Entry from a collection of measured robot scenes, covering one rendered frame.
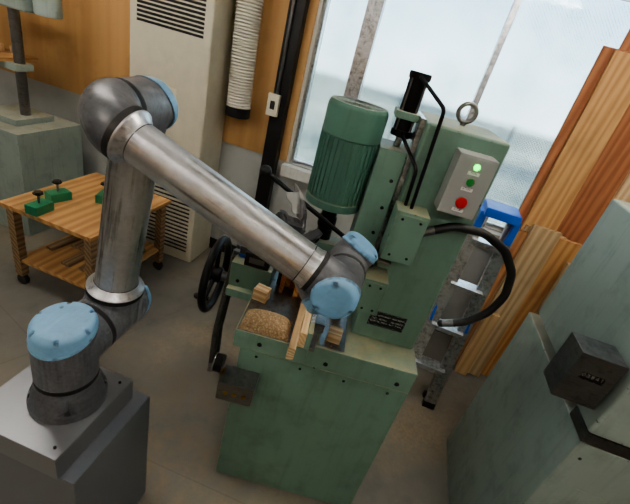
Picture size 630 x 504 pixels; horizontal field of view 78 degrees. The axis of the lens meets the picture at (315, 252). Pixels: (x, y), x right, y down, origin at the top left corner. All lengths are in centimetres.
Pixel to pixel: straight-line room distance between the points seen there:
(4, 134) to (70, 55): 77
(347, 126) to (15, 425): 114
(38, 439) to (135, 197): 65
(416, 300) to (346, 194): 41
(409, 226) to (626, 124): 171
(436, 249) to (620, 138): 157
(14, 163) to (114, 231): 209
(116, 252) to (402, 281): 81
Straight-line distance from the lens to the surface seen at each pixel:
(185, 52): 259
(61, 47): 354
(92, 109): 83
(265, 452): 172
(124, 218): 105
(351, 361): 130
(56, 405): 124
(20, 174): 312
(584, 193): 260
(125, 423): 136
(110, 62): 327
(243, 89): 257
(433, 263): 122
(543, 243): 246
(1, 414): 134
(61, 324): 114
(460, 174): 106
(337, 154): 112
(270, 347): 112
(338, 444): 161
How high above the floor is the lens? 164
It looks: 29 degrees down
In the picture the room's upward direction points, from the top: 15 degrees clockwise
